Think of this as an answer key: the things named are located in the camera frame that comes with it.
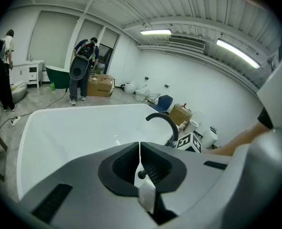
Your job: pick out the wide white window blind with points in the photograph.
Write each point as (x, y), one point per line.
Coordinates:
(53, 39)

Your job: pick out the white power strip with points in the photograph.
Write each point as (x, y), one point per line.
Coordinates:
(16, 120)

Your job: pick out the small cardboard box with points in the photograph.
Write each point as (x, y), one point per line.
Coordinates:
(179, 114)

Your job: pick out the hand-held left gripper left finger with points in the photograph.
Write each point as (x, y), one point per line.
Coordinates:
(83, 187)

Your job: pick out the red bottle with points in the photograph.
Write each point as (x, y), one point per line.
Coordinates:
(185, 106)

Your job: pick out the white oval toilet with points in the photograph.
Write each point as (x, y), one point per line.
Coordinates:
(130, 87)

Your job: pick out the long ceiling light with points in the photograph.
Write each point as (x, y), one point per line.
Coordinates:
(155, 31)
(238, 52)

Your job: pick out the pink item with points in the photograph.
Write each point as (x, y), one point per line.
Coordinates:
(182, 126)

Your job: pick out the person's black shirt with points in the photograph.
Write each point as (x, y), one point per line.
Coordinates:
(264, 118)

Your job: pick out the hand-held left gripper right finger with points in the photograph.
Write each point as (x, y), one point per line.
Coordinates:
(195, 175)

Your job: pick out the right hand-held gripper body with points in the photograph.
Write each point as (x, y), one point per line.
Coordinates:
(187, 142)

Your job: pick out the white bathtub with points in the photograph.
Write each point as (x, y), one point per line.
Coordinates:
(83, 132)

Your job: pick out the green spray bottle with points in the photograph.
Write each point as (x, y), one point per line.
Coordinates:
(53, 87)

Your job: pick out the short white window blind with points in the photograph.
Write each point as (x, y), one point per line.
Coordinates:
(110, 38)

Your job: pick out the gray beanbag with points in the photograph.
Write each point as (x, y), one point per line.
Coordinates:
(19, 92)

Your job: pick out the dark glass window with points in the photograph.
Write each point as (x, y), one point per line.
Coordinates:
(105, 56)

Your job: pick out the white open-lid toilet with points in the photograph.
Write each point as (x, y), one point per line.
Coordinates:
(141, 93)

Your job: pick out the large cardboard box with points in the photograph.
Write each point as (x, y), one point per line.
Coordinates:
(99, 88)

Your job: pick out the white tall urinal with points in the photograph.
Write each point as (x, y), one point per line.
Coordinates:
(194, 123)

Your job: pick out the narrow white window blind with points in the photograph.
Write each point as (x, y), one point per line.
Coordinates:
(88, 30)

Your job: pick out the ceiling air vent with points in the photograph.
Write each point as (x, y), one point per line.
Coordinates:
(186, 43)

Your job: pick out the dark green bathtub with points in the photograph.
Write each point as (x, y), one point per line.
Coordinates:
(58, 76)

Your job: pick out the chrome vanity faucet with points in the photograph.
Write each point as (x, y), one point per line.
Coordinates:
(31, 57)

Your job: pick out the white vanity cabinet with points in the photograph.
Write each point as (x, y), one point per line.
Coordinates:
(27, 74)

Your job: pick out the blue chair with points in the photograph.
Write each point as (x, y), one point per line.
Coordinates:
(164, 102)

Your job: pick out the person's right forearm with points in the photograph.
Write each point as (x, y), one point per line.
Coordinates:
(238, 139)

